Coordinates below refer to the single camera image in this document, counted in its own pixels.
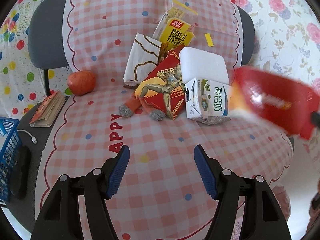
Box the red paper box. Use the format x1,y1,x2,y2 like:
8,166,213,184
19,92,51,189
230,66,319,140

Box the yellow snack wrapper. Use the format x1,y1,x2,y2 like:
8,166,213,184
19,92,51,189
158,17,195,54

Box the clear yellow-edged plastic wrapper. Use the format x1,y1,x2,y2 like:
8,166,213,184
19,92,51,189
152,0,198,40

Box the pink trash bag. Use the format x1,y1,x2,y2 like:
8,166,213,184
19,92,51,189
231,184,291,240

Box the right hand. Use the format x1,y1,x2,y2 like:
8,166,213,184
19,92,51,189
307,182,320,230

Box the pink checkered chair cover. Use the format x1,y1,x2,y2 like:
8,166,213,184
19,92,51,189
35,0,293,239

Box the orange knitted glove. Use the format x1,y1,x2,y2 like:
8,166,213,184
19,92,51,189
118,94,166,121

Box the green white milk carton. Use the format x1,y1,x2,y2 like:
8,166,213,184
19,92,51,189
185,78,231,125

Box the red ultraman snack bag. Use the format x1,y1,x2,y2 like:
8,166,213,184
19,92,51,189
135,46,185,120

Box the orange cover notebook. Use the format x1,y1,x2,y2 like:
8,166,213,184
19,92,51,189
29,91,66,128

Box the red apple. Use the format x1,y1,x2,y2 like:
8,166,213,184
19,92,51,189
67,70,96,96

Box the white foam block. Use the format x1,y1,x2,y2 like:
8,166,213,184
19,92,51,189
179,47,229,85

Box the blue plastic basket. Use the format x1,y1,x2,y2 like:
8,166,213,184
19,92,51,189
1,117,22,202

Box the white paper bag brown lines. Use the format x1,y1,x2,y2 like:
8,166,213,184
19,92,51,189
123,33,161,87

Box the small yellow wrapper scrap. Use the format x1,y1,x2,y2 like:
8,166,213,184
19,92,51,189
204,33,214,47

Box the floral wall cloth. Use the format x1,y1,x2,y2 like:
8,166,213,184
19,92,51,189
237,0,320,156

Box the white usb cable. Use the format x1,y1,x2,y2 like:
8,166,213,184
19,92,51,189
17,129,38,145

